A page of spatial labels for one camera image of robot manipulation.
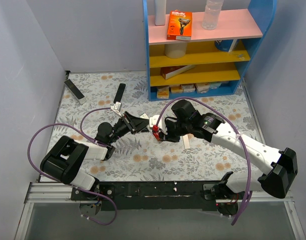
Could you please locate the orange snack box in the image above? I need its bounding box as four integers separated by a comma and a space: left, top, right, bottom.
156, 86, 170, 99

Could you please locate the white remote battery cover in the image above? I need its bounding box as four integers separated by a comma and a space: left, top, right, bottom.
182, 134, 191, 150

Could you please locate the white remote control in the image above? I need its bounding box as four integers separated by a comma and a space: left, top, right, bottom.
140, 113, 163, 138

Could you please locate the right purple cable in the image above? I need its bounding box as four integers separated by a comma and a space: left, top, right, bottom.
156, 96, 254, 226

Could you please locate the clear plastic bottle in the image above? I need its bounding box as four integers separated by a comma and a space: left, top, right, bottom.
201, 0, 224, 30

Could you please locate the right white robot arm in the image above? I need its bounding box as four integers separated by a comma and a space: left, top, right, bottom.
152, 97, 298, 199

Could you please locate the slim black remote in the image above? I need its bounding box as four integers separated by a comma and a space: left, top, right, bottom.
113, 83, 126, 104

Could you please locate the red and white flat box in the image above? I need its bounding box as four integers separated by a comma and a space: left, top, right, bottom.
160, 64, 196, 80

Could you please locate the white cylinder container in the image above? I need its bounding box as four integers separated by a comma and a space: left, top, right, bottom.
164, 42, 188, 59

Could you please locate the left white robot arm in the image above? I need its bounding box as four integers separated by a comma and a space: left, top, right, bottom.
40, 111, 150, 200

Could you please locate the blue round tin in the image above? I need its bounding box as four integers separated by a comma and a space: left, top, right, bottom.
214, 39, 240, 53

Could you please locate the black and silver remote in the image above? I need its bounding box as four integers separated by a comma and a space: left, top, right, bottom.
64, 79, 86, 105

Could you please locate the white orange small box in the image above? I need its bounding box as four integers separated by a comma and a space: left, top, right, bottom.
194, 82, 210, 94

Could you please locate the light blue small pack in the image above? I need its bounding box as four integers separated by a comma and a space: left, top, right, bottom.
209, 81, 222, 90

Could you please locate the purple cable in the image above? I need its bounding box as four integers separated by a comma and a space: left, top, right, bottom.
27, 106, 118, 226
156, 96, 254, 226

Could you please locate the white tall bottle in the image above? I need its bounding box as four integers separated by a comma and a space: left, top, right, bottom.
154, 0, 167, 26

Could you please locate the orange razor box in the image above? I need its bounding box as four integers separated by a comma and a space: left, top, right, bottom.
166, 10, 193, 41

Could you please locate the floral table mat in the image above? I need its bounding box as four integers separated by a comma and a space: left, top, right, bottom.
49, 71, 259, 181

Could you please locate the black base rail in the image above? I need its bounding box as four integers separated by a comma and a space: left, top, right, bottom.
70, 180, 245, 216

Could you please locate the blue shelf unit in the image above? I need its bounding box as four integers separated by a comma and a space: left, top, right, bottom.
142, 0, 277, 101

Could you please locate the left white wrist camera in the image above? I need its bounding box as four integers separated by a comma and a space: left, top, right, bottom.
110, 101, 123, 118

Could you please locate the red battery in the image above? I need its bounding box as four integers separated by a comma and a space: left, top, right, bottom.
153, 132, 160, 142

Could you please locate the yellow small box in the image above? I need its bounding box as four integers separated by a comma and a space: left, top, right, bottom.
170, 85, 183, 94

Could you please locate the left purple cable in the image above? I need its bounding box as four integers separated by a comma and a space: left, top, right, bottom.
27, 106, 118, 226

